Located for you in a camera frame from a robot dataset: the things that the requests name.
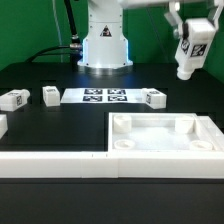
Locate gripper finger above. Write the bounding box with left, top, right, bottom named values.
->
left=164, top=1, right=184, bottom=39
left=206, top=0, right=224, bottom=31

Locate white square table top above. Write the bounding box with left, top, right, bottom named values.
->
left=108, top=113, right=224, bottom=152

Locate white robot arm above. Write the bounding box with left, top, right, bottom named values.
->
left=78, top=0, right=224, bottom=79

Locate white marker sheet with tags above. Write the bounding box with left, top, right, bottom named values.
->
left=61, top=88, right=142, bottom=103

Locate black cable with connector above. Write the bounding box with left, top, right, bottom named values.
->
left=25, top=0, right=84, bottom=64

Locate thin grey cable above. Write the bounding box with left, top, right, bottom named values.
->
left=51, top=0, right=64, bottom=63

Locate white fence obstacle frame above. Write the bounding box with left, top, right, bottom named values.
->
left=0, top=152, right=224, bottom=179

